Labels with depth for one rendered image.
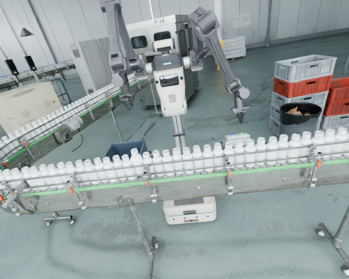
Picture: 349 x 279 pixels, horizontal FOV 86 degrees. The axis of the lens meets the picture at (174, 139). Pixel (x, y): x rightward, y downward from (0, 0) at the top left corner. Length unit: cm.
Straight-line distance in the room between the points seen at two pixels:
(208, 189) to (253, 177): 28
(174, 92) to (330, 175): 113
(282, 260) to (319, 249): 33
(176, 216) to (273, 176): 110
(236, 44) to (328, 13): 649
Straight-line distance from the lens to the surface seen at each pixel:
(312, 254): 213
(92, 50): 722
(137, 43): 488
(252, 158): 115
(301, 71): 313
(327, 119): 379
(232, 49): 1037
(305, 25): 1484
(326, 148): 132
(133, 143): 176
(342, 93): 373
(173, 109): 157
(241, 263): 196
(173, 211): 197
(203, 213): 201
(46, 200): 153
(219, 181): 118
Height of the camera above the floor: 175
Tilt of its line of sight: 30 degrees down
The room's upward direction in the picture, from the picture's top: 10 degrees counter-clockwise
